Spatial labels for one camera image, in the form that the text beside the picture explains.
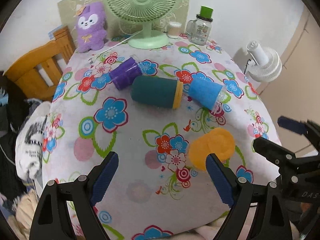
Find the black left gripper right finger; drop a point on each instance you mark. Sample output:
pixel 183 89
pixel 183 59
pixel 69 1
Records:
pixel 270 219

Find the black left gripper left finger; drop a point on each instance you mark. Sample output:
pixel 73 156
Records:
pixel 52 220

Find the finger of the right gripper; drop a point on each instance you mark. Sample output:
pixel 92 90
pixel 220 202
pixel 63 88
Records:
pixel 298 127
pixel 273 152

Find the orange plastic cup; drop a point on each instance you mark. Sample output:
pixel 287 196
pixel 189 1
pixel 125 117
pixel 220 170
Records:
pixel 218 141

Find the blue plastic cup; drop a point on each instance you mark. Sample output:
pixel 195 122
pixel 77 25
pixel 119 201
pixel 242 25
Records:
pixel 209 94

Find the purple plastic cup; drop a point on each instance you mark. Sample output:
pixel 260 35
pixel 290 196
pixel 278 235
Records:
pixel 124 75

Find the white small fan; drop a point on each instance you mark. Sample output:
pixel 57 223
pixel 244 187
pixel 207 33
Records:
pixel 265 64

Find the white printed t-shirt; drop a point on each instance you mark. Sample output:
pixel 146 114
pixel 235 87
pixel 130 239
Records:
pixel 29 142

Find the teal cylinder with yellow band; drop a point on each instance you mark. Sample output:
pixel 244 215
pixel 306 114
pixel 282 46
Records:
pixel 157 91

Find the glass mug jar green lid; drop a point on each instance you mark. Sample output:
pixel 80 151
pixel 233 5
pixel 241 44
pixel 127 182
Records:
pixel 198 30

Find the wooden chair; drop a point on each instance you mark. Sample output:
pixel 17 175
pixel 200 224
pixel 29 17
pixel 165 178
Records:
pixel 37 73

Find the cotton swab container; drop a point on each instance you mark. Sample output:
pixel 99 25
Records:
pixel 173 29

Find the purple plush toy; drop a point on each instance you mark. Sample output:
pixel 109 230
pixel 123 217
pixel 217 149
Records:
pixel 90 26

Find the green desk fan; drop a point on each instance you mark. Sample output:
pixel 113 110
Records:
pixel 144 13

